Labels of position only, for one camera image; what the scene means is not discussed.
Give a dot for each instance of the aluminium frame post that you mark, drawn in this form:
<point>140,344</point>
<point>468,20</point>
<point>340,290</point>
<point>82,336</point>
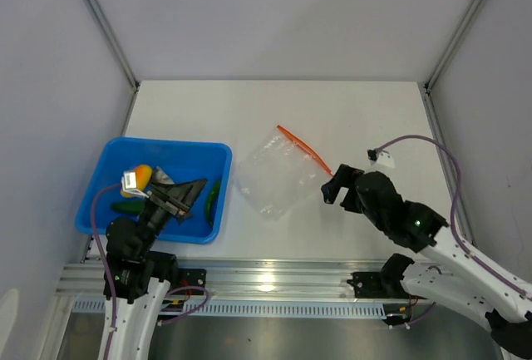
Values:
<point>451,47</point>
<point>110,38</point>

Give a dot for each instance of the dark green cucumber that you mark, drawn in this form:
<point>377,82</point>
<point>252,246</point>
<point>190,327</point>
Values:
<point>133,207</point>

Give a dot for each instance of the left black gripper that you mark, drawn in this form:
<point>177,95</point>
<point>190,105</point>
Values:
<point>184,193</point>

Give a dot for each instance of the grey toy fish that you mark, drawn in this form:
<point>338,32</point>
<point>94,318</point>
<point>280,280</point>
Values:
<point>159,177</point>

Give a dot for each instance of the clear zip bag orange zipper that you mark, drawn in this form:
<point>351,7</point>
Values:
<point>282,171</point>

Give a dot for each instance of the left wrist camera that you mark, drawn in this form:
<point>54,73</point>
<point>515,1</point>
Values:
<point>133,185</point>

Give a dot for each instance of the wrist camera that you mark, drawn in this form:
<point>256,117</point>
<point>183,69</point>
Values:
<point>380,157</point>
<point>133,185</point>

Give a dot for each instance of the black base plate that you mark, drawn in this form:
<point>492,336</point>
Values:
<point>189,280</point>
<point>367,285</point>

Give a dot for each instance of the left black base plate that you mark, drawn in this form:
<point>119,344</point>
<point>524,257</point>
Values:
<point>189,280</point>

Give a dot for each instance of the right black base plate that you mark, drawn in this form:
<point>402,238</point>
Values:
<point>367,285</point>

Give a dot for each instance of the green chili pepper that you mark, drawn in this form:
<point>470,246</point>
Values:
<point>210,202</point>

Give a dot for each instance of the aluminium mounting rail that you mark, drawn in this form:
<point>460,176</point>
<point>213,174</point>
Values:
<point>280,280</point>

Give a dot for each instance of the right aluminium frame post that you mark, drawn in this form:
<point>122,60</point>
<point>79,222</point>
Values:
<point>451,47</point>

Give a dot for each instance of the blue plastic bin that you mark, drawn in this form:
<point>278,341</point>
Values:
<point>182,161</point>

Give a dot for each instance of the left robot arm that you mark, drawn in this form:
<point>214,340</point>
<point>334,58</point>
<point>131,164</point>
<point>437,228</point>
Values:
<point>138,279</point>

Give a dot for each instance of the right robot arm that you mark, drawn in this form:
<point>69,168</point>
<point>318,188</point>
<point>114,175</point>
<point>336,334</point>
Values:
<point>472,284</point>

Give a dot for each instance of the white slotted cable duct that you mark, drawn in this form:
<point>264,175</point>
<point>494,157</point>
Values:
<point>276,309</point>

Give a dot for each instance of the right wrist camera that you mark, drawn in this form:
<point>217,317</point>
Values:
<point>380,157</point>

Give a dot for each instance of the yellow orange mango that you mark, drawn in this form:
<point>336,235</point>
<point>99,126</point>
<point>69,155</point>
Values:
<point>144,169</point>

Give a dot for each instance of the left aluminium frame post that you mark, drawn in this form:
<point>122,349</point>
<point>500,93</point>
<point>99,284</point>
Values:
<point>110,38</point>

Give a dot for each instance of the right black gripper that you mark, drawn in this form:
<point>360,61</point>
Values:
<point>343,177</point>

